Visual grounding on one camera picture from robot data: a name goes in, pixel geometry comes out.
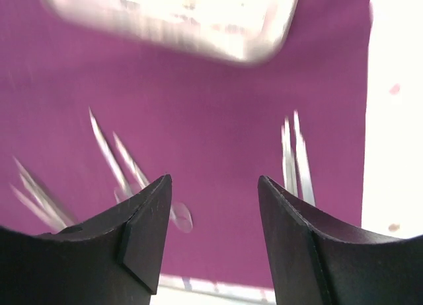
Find aluminium front rail frame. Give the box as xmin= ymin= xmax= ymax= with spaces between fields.
xmin=159 ymin=275 xmax=276 ymax=304

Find steel instrument tray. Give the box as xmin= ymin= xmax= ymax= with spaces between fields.
xmin=41 ymin=0 xmax=299 ymax=65

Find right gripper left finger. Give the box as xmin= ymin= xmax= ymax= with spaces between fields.
xmin=1 ymin=175 xmax=172 ymax=305

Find thin steel forceps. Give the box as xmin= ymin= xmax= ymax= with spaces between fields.
xmin=13 ymin=157 xmax=78 ymax=228

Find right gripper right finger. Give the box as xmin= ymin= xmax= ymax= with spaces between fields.
xmin=258 ymin=176 xmax=422 ymax=305

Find purple cloth wrap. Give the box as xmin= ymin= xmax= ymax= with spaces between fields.
xmin=1 ymin=0 xmax=371 ymax=287

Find steel tweezers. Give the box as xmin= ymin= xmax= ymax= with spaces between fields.
xmin=10 ymin=185 xmax=66 ymax=232
xmin=293 ymin=110 xmax=316 ymax=207
xmin=281 ymin=118 xmax=298 ymax=197

